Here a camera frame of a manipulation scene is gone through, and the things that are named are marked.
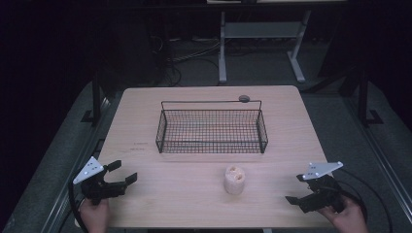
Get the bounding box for black stand leg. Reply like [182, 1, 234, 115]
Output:
[80, 69, 112, 128]
[355, 66, 385, 128]

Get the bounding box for person's right hand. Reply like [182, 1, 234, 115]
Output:
[316, 194, 370, 233]

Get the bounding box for black cable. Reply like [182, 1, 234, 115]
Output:
[67, 180, 89, 233]
[333, 168, 395, 233]

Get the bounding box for metal rail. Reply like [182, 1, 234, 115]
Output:
[343, 95, 412, 225]
[40, 96, 113, 233]

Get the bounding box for black wire basket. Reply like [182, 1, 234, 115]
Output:
[154, 99, 269, 155]

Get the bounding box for person's left hand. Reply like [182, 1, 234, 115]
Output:
[79, 197, 112, 233]

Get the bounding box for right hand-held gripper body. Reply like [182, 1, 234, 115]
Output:
[300, 160, 346, 215]

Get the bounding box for grey metal stand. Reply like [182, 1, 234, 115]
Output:
[218, 9, 313, 84]

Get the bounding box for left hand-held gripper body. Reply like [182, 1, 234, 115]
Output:
[72, 155, 128, 207]

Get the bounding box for bundle of floor cables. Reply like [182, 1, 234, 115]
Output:
[148, 33, 224, 87]

